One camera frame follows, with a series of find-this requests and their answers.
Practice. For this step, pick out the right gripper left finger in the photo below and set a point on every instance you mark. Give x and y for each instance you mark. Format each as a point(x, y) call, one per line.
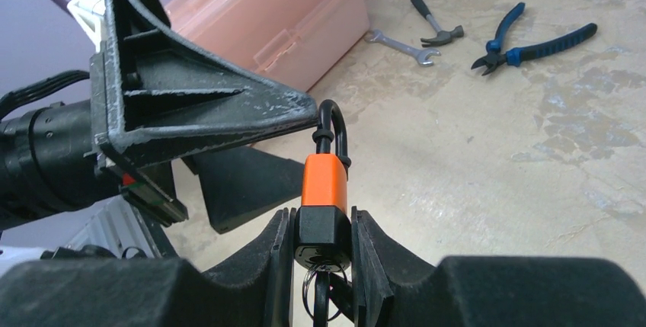
point(252, 287)

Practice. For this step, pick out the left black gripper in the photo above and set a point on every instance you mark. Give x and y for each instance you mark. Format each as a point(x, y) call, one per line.
point(155, 96)

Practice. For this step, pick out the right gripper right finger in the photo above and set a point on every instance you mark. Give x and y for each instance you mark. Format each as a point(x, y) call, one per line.
point(394, 287)

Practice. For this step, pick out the black-head key pair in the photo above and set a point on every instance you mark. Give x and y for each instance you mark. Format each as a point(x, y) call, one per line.
point(327, 293)

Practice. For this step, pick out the orange black Opel padlock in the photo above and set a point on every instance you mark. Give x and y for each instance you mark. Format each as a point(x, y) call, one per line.
point(322, 229)

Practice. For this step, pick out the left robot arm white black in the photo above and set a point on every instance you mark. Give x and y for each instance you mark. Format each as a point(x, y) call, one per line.
point(47, 166)

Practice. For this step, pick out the pink plastic toolbox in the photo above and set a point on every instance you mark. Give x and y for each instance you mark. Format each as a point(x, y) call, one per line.
point(294, 42)

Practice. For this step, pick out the silver open-end wrench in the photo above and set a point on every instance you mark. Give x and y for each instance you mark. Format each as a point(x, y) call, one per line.
point(423, 57)

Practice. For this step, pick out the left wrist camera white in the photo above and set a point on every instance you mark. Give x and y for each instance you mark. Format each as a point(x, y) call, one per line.
point(89, 14)

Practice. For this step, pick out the small black-handled hammer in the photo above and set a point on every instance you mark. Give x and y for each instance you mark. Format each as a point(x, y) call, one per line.
point(443, 37)

